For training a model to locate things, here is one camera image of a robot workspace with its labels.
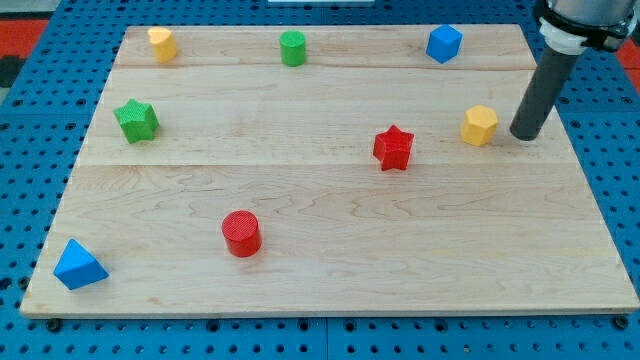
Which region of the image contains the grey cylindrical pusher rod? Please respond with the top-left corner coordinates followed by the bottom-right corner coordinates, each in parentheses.
top-left (509, 47), bottom-right (579, 141)

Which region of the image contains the red cylinder block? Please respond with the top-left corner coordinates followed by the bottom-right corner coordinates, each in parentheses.
top-left (221, 210), bottom-right (262, 257)

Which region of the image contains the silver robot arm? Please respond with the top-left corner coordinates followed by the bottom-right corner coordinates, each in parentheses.
top-left (510, 0), bottom-right (639, 141)

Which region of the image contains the wooden board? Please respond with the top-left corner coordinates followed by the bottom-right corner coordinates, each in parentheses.
top-left (20, 24), bottom-right (639, 319)

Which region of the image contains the yellow hexagon block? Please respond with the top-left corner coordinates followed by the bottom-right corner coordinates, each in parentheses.
top-left (460, 105), bottom-right (499, 147)

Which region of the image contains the blue cube block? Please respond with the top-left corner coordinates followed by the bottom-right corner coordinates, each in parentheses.
top-left (425, 24), bottom-right (463, 64)

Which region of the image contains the red star block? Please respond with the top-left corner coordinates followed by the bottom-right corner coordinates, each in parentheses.
top-left (373, 125), bottom-right (414, 171)

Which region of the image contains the green cylinder block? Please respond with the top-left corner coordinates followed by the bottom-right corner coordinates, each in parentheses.
top-left (279, 30), bottom-right (306, 67)

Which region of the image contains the yellow heart block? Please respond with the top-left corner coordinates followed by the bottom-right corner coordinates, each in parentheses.
top-left (147, 26), bottom-right (178, 63)

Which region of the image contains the green star block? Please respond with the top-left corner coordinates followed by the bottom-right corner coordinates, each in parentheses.
top-left (113, 98), bottom-right (159, 144)

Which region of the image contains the blue triangle block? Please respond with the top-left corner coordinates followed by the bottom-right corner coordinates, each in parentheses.
top-left (53, 239), bottom-right (109, 290)

